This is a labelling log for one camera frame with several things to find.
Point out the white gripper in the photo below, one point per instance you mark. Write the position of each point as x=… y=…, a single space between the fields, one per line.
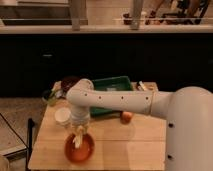
x=80 y=118

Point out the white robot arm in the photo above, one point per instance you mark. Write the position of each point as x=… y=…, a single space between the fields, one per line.
x=188 y=113

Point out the dark red bowl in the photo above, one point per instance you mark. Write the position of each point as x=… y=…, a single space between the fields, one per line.
x=68 y=82

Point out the white cup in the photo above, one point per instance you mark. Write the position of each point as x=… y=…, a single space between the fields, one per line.
x=62 y=116

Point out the green tray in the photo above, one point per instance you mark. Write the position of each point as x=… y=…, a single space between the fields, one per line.
x=119 y=83

